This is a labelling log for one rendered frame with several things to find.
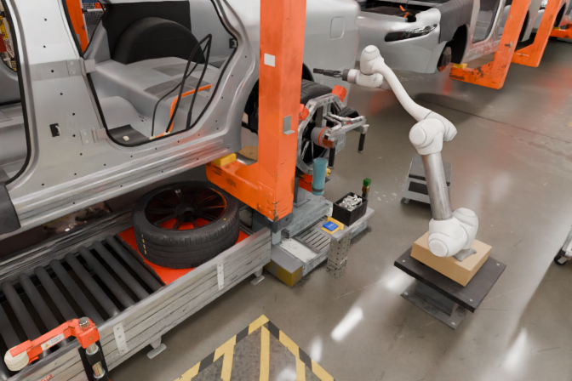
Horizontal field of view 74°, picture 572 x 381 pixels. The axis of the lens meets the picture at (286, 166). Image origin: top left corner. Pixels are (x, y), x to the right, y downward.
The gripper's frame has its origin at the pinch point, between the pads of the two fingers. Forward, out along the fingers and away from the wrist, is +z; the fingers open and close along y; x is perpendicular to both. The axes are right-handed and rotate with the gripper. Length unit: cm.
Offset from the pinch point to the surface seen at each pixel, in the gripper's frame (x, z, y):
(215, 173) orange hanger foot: -68, 52, -43
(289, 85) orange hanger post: 4, 0, -64
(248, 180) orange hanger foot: -62, 24, -55
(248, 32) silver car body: 22, 39, -26
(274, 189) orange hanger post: -56, 3, -67
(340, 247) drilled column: -101, -38, -43
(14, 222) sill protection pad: -54, 96, -150
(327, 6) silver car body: 37, 9, 43
